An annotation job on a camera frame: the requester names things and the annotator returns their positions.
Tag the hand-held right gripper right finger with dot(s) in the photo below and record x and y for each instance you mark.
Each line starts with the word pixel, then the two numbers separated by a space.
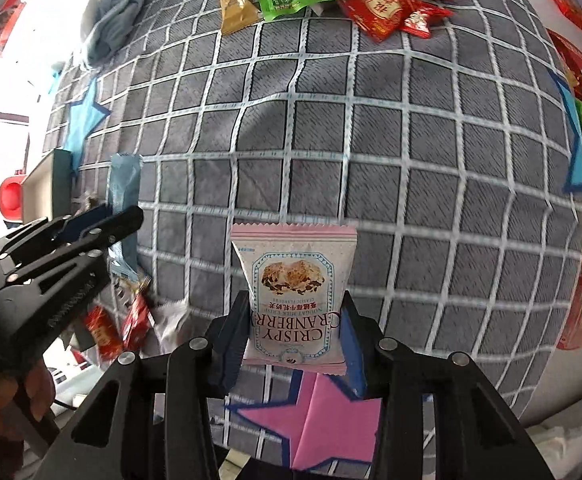
pixel 355 362

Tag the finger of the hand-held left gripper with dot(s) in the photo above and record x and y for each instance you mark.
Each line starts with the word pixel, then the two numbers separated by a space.
pixel 106 232
pixel 31 240

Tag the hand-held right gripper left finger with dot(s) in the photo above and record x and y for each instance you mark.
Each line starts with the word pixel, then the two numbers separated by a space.
pixel 230 347

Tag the light blue snack packet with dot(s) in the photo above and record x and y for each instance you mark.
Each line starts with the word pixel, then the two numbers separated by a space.
pixel 123 187

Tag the pink snack packet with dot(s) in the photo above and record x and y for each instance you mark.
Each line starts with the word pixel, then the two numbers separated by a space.
pixel 293 300

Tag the red round stool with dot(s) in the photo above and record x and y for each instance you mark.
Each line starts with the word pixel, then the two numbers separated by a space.
pixel 11 196

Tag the green cardboard box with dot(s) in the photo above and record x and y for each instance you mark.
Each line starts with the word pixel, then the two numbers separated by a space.
pixel 51 185

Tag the pink paper star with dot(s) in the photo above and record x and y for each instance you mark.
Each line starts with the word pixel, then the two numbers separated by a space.
pixel 316 415

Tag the small red snack packet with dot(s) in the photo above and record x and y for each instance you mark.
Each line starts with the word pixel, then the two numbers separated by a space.
pixel 102 332
pixel 138 316

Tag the blue paper star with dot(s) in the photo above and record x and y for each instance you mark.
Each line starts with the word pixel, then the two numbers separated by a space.
pixel 85 117
pixel 571 130

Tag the grey checked blanket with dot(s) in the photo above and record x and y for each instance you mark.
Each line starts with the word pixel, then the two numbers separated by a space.
pixel 351 160

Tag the blue towel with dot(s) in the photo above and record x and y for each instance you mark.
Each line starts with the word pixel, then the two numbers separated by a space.
pixel 116 10

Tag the gold snack packet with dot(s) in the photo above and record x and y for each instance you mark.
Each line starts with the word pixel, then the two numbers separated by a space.
pixel 238 10

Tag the large red snack packet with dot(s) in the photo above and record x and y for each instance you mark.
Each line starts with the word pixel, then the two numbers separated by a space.
pixel 378 10

